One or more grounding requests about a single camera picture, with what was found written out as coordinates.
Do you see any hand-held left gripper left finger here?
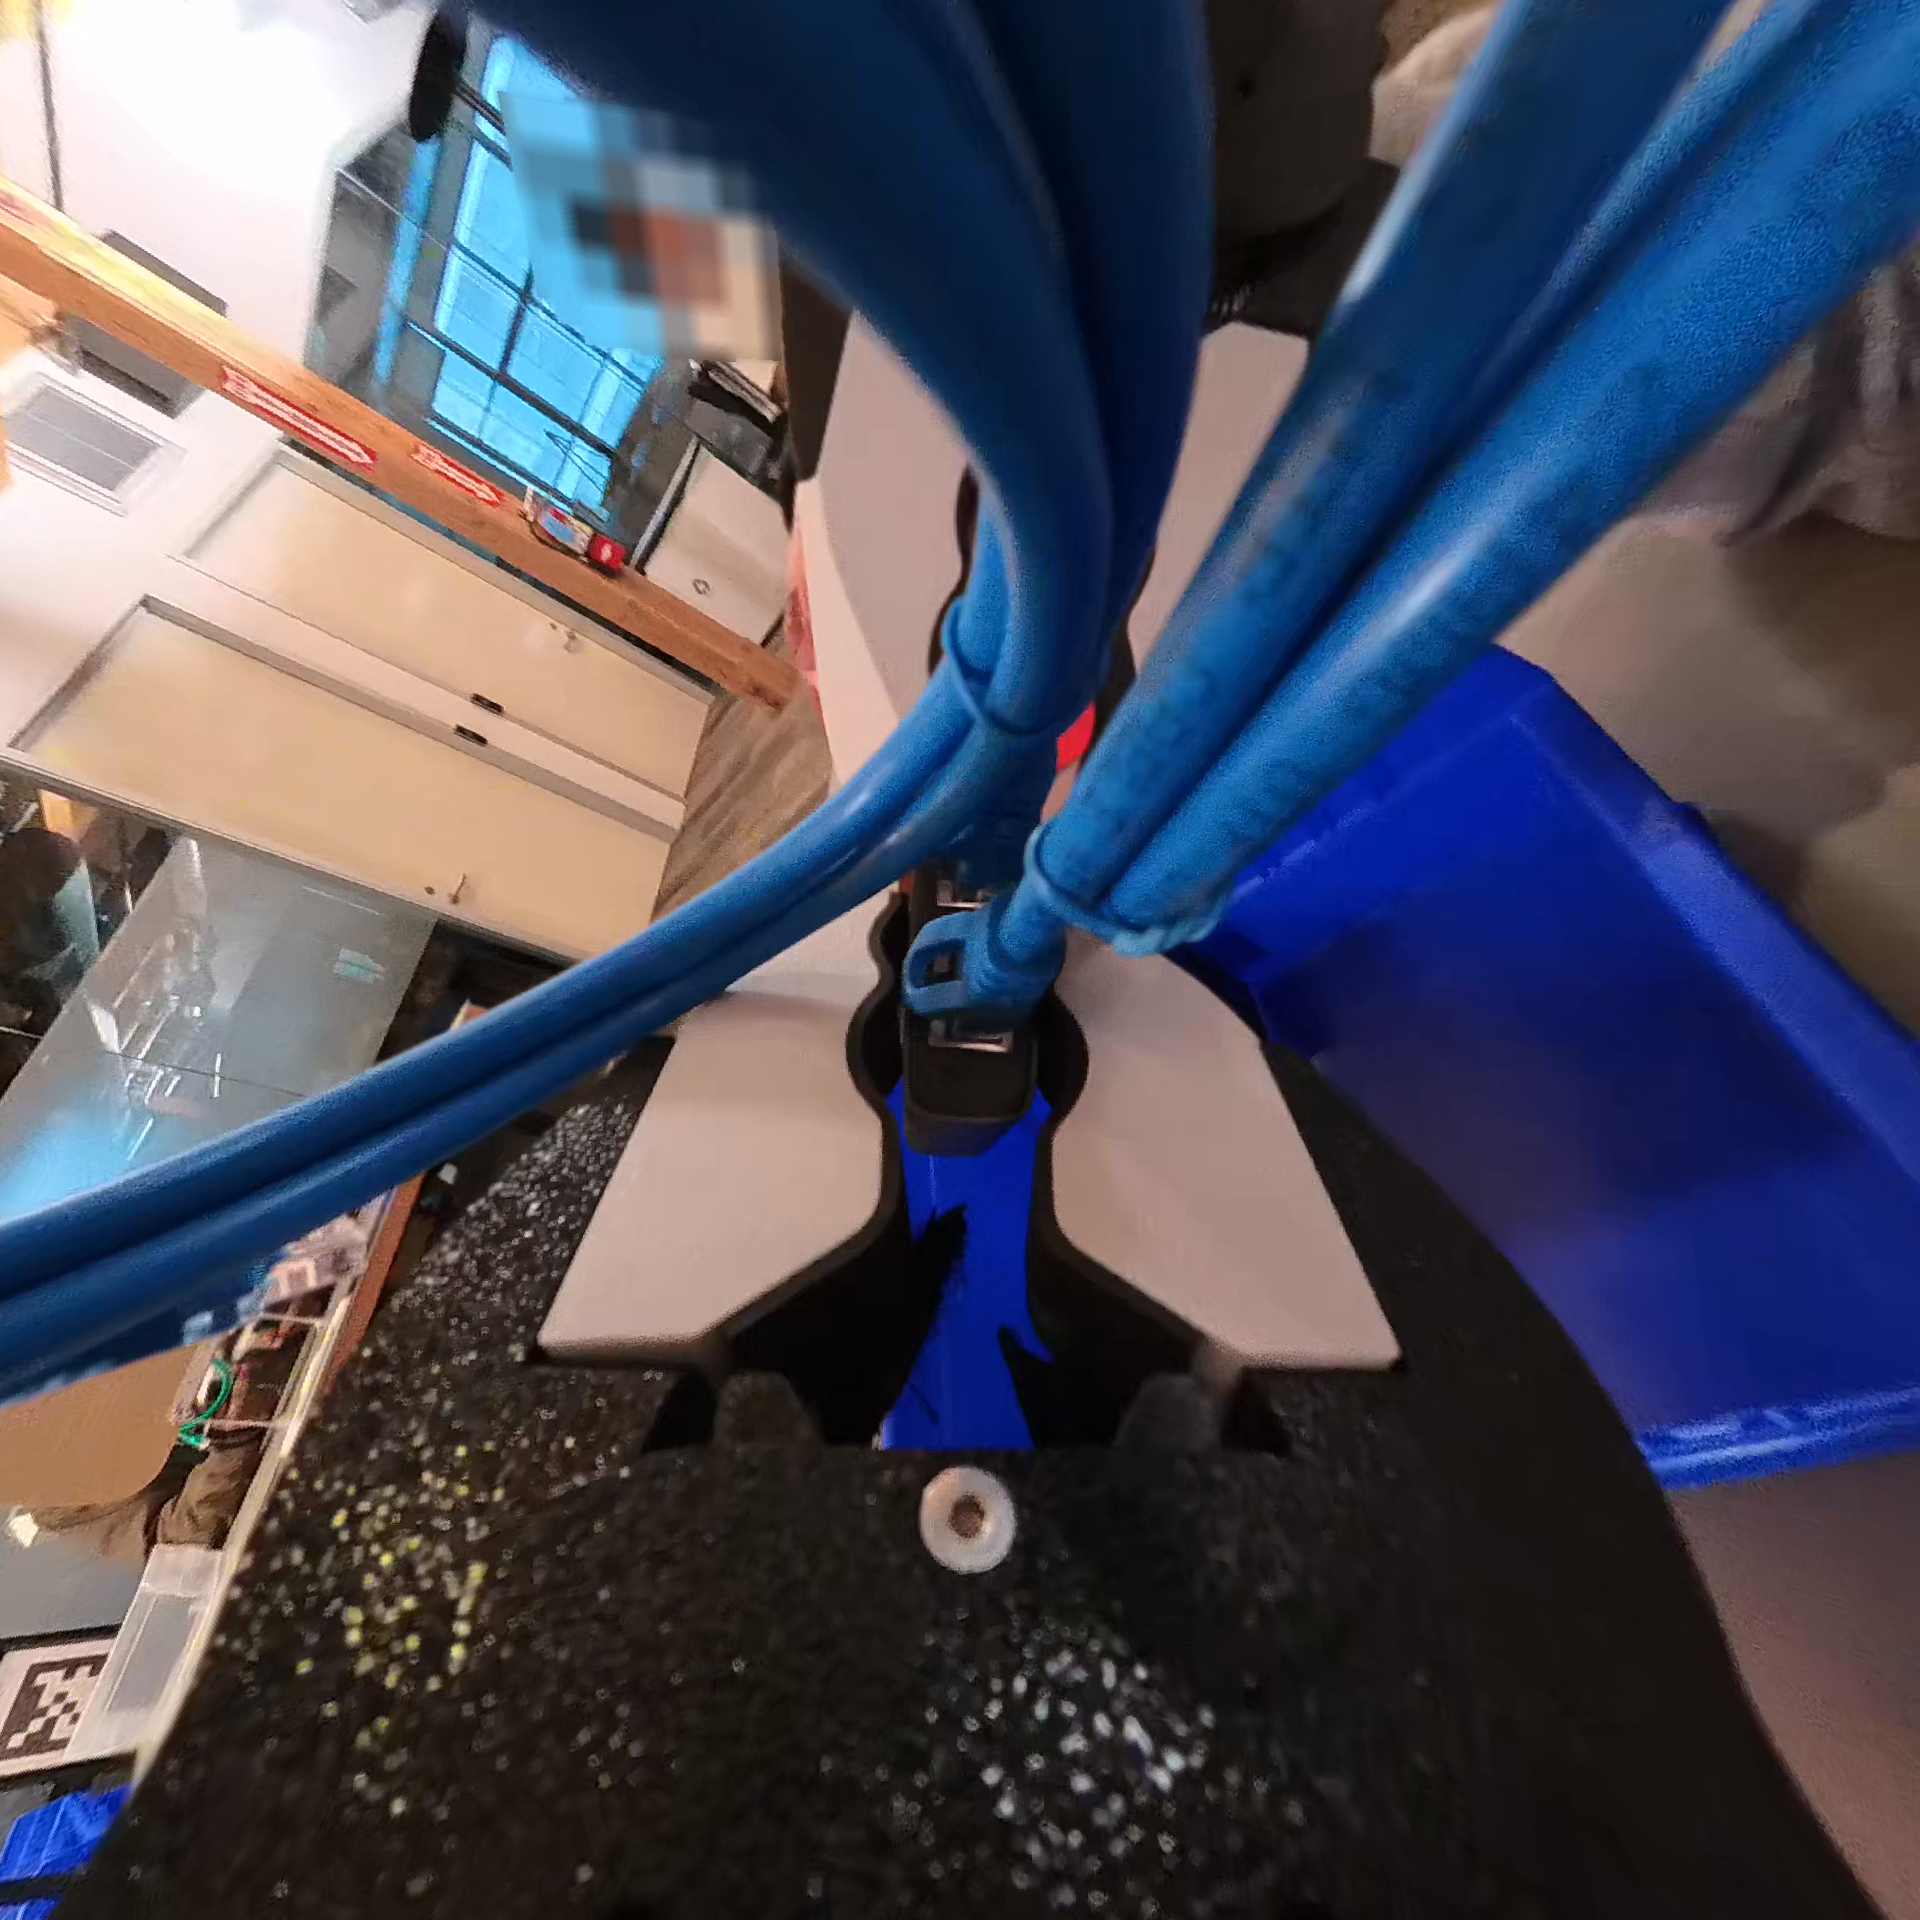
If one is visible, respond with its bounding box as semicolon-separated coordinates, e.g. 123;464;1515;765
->
534;900;974;1452

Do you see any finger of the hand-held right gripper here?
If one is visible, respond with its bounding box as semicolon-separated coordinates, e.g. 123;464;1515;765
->
1115;326;1320;666
792;318;989;756

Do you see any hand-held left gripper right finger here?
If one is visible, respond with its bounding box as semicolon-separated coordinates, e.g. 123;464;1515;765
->
996;935;1406;1452

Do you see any blue ethernet cable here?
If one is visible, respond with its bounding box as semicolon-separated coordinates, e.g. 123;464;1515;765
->
0;0;1920;1404

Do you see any black ethernet adapter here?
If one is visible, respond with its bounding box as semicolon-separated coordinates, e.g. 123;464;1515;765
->
897;884;1048;1158

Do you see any blue storage bin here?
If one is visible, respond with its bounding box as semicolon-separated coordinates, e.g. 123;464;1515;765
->
882;643;1920;1490

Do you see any brown-edged work desk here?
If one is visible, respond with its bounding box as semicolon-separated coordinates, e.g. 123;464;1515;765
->
135;1170;438;1788

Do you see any red fire extinguisher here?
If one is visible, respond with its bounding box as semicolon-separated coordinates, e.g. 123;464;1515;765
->
524;502;633;575

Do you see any white door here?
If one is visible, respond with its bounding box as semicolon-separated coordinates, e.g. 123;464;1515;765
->
0;595;690;962
173;441;720;803

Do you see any large grid window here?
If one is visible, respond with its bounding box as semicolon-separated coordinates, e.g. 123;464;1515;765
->
306;30;782;512

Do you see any printed marker tag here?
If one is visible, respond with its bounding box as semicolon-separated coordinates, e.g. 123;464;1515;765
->
0;1641;114;1771

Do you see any small blue bin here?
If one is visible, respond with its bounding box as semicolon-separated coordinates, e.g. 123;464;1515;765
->
0;1776;139;1920

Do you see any wooden support post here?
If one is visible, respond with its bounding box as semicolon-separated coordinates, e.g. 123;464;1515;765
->
0;171;799;708

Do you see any white wall air vent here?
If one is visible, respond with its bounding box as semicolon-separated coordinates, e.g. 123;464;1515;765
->
0;366;191;512

